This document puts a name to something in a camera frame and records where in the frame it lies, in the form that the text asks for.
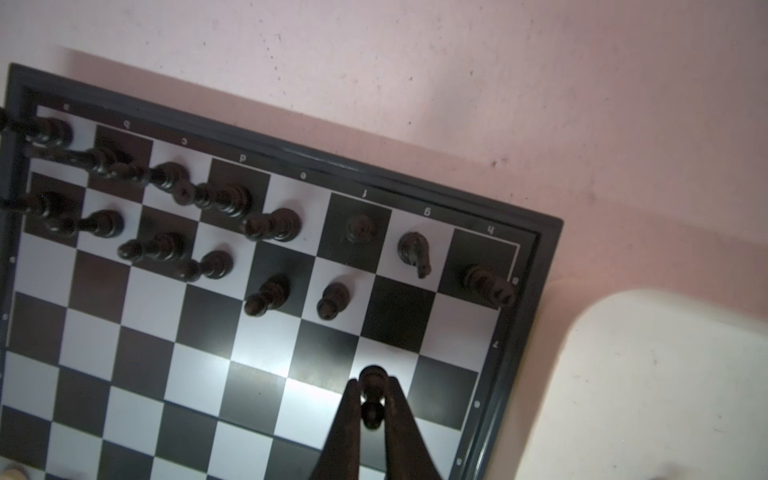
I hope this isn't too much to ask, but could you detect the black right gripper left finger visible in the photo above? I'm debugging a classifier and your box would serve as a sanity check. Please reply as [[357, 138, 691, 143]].
[[310, 379, 361, 480]]

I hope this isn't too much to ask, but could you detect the black chess pawn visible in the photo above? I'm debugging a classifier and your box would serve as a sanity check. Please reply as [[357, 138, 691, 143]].
[[358, 365, 388, 430]]

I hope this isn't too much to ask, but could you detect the black white chess board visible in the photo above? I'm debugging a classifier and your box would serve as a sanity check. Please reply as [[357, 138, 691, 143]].
[[1, 64, 564, 479]]

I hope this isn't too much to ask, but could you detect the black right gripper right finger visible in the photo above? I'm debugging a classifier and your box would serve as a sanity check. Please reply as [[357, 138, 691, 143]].
[[384, 376, 441, 480]]

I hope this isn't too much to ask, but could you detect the white plastic tray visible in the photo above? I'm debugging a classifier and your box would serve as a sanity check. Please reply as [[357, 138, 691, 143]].
[[517, 289, 767, 479]]

